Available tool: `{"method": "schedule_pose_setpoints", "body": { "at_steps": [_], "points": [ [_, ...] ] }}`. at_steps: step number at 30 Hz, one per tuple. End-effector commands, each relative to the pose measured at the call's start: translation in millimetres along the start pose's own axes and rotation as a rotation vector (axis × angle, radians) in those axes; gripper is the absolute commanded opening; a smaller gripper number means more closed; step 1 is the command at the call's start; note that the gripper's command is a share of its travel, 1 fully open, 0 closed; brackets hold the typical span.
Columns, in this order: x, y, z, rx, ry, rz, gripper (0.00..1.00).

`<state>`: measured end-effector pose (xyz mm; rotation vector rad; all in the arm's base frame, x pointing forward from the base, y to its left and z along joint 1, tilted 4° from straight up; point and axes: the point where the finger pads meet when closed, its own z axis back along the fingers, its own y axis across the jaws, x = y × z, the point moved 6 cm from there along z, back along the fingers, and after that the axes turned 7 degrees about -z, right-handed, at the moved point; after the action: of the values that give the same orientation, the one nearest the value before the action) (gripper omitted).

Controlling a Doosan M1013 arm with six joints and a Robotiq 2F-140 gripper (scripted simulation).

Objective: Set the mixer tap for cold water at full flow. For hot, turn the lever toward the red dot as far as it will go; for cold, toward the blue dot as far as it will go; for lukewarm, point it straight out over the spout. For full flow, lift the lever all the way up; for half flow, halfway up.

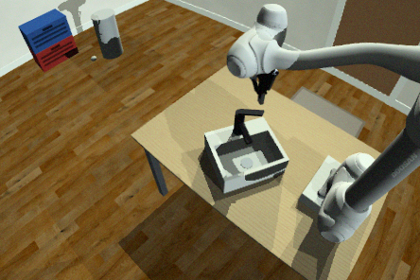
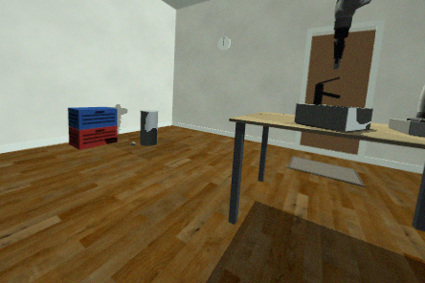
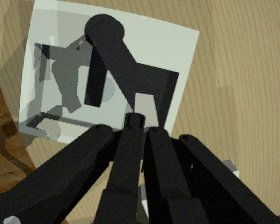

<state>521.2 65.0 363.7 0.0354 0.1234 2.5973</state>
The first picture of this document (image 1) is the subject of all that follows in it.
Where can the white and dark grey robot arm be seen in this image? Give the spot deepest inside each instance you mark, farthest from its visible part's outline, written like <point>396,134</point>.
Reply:
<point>355,190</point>

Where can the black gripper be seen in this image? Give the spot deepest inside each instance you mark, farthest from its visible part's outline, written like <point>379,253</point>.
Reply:
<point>261,88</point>

